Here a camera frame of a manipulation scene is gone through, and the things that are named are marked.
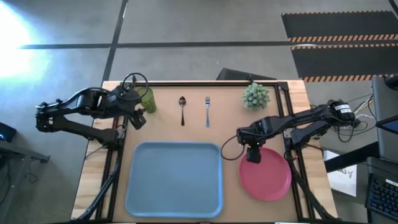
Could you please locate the black round object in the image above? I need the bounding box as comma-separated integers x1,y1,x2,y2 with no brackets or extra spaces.
384,74,398,91

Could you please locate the grey computer case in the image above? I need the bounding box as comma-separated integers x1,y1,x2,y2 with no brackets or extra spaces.
371,76,398,163

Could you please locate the black monitor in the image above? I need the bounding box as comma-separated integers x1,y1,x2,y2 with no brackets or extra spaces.
216,67,277,81

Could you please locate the black desk edge bar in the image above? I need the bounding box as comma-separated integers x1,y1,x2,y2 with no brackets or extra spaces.
325,141,381,174

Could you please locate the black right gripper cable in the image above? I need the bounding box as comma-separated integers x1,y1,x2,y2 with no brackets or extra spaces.
220,134,247,162

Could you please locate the green translucent plastic cup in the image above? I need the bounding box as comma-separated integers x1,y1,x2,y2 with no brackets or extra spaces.
136,86,157,114

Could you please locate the small black electronic device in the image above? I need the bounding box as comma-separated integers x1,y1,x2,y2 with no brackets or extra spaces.
0,122,17,143

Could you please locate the small green potted plant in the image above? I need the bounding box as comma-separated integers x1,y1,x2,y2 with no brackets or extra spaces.
242,82,271,111

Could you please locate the light blue plastic tray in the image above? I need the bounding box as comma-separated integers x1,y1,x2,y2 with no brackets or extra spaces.
124,141,224,219

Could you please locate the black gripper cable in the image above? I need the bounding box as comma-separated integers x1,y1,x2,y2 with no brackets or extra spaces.
122,72,149,102
220,134,247,162

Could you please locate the white printed paper sheet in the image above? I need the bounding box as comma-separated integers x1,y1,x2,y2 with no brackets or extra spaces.
323,150,358,198

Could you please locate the grey side desk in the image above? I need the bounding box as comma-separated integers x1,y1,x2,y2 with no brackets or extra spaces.
0,139,50,224

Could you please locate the black aluminium table frame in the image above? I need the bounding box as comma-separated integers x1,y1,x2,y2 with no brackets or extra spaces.
70,74,338,223

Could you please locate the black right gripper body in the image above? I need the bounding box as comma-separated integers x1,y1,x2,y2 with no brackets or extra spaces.
235,119,268,147

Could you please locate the black backlit keyboard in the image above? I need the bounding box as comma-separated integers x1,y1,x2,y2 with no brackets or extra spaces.
364,173,398,222

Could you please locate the iridescent blue metal fork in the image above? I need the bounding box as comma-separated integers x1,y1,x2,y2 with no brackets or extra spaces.
205,96,211,128

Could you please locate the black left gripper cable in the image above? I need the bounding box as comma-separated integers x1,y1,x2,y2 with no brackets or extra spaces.
122,72,149,102

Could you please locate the black hazard-striped floor mat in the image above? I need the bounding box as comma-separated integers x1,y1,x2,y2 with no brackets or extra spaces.
290,43,398,83
281,11,398,44

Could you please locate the pink plastic plate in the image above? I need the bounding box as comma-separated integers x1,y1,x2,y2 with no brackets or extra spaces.
238,147,292,202

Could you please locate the dark metal spoon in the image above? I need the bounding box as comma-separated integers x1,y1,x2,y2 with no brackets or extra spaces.
178,95,187,127

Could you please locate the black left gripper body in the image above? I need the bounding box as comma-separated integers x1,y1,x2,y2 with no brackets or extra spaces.
111,83,144,118

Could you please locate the bundle of power cables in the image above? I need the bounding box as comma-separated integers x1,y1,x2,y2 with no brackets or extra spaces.
331,93,377,144

